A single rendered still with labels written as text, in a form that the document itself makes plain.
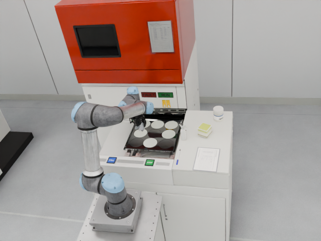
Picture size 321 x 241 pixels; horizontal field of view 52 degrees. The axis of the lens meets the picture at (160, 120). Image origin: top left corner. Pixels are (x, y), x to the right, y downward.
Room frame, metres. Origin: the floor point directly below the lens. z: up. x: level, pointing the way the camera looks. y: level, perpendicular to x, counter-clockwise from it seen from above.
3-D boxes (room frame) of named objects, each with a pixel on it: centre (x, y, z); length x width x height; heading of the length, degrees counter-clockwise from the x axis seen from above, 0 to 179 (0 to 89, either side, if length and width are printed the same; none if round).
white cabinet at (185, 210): (1.78, 0.01, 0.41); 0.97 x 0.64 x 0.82; 73
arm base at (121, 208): (1.29, 0.31, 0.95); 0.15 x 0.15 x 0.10
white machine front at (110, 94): (2.18, 0.18, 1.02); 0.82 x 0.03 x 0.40; 73
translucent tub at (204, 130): (1.73, -0.29, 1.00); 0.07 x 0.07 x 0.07; 49
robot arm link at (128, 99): (1.75, 0.18, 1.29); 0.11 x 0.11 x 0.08; 60
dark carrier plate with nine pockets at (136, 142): (1.90, 0.06, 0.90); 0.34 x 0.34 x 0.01; 73
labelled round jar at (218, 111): (1.88, -0.41, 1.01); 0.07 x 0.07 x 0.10
